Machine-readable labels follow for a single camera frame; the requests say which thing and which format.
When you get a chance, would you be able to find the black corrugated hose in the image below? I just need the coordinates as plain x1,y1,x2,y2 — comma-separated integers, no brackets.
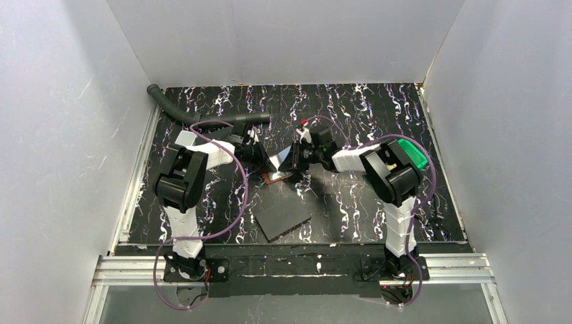
146,83,272,130

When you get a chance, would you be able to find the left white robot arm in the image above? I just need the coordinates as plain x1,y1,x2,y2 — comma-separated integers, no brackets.
153,121,275,275

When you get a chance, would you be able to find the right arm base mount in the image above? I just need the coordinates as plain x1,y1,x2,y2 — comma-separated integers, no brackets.
355,254,430,307

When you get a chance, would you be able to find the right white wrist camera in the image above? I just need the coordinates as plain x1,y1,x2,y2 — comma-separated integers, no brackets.
295,119,313,144

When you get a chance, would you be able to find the green plastic card tray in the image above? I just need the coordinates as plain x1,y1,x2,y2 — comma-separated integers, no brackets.
398,138,428,171

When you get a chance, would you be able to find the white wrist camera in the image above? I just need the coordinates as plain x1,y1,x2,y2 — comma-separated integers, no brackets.
247,126,260,144
295,119,313,144

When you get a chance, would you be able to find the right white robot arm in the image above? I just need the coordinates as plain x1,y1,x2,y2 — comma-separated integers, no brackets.
277,126,428,273

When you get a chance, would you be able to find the black foam block front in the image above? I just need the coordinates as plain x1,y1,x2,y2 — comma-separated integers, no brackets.
254,196,316,243

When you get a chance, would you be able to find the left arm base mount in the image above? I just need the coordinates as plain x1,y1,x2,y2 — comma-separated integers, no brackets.
163,252,230,306

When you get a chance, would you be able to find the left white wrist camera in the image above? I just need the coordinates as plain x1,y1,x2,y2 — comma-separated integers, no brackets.
247,126,260,144

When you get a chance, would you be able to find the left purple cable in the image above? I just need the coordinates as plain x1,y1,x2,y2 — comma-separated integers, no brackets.
152,119,251,311

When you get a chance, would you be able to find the brown leather card holder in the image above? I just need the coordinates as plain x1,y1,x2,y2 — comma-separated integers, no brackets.
262,171,293,184

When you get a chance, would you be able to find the white plastic box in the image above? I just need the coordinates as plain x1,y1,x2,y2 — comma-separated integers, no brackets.
175,130,197,147

